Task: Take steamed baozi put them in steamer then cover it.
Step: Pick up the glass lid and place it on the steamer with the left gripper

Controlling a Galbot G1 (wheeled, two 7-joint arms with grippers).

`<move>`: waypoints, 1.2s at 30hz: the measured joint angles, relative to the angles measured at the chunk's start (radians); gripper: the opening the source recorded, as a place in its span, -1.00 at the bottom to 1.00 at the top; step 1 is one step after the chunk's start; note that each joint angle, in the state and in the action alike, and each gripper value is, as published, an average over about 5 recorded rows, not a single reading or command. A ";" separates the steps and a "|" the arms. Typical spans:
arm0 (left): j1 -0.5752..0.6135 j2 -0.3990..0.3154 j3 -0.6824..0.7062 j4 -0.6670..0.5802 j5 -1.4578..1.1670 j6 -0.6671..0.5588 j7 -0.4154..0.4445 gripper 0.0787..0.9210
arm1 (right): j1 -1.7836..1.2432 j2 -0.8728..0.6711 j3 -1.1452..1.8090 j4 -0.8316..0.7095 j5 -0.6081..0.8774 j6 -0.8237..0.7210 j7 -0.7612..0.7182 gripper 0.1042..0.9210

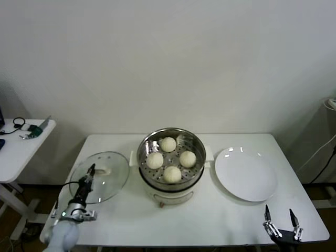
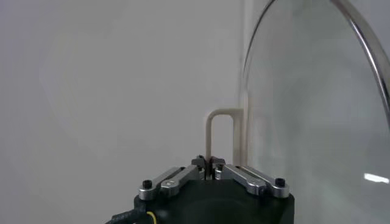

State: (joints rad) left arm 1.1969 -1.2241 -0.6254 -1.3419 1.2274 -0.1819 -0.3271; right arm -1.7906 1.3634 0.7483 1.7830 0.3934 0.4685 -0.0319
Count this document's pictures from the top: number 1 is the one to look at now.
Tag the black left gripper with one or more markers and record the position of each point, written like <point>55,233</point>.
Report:
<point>83,193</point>

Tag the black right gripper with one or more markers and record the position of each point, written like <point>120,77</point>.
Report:
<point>286,240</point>

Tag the round glass pot lid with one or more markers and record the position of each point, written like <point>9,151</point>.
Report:
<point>113,178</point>

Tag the white steamed baozi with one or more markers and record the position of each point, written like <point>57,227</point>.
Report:
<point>155,160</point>
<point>172,174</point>
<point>187,159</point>
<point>168,144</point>

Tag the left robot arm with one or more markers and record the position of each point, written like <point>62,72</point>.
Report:
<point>65,233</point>

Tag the stainless steel steamer basket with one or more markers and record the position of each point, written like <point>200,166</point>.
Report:
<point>147,147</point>

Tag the white round plate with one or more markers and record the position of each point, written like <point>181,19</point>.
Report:
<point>246,174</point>

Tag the green hand tool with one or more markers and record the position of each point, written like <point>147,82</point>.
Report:
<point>37,131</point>

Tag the grey metal blade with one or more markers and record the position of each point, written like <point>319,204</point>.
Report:
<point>45,122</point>

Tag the white side table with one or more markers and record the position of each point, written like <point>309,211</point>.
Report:
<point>15,157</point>

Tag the silver hex keys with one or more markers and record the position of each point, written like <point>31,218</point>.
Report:
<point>25,136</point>

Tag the small white roll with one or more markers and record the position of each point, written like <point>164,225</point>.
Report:
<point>25,127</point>

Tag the white electric cooker pot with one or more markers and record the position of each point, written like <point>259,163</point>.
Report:
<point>170,195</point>

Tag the dark blue object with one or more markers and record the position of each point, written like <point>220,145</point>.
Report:
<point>1,145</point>

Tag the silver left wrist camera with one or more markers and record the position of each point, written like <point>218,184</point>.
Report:
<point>90,215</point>

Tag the white table frame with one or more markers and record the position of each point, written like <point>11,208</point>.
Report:
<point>323,203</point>

